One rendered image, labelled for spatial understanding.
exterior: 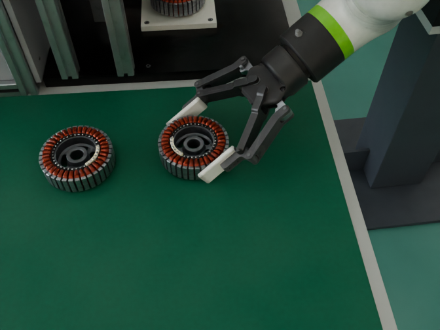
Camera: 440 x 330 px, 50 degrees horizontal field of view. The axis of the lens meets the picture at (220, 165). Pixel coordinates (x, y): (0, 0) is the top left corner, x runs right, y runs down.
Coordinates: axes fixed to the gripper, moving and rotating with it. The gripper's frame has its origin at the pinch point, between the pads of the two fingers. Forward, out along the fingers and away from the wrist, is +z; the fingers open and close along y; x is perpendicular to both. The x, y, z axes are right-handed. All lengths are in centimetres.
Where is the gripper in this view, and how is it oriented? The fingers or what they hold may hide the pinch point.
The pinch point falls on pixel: (194, 145)
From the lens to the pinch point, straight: 76.4
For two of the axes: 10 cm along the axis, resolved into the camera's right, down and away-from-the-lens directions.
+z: -7.7, 6.3, 1.5
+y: -4.7, -7.0, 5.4
